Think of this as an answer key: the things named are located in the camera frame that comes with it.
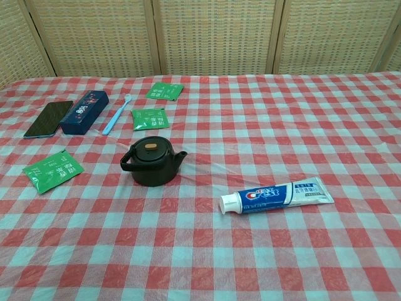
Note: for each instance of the woven bamboo folding screen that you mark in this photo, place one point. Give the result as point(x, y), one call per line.
point(200, 36)

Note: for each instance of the red white checkered tablecloth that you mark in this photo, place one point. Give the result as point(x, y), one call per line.
point(200, 235)

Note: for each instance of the black smartphone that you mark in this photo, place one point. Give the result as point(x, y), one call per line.
point(48, 119)

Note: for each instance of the Crest toothpaste tube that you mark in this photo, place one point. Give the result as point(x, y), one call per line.
point(275, 195)

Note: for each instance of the dark blue toothpaste box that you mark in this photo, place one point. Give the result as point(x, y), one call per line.
point(84, 112)

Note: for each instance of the black teapot lid wooden knob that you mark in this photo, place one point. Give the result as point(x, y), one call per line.
point(150, 150)

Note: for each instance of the green tea sachet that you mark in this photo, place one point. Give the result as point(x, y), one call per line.
point(164, 91)
point(149, 119)
point(53, 171)

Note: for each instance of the black ceramic teapot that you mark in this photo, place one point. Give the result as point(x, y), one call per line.
point(153, 171)

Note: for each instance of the light blue toothbrush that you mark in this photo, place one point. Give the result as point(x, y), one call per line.
point(116, 116)

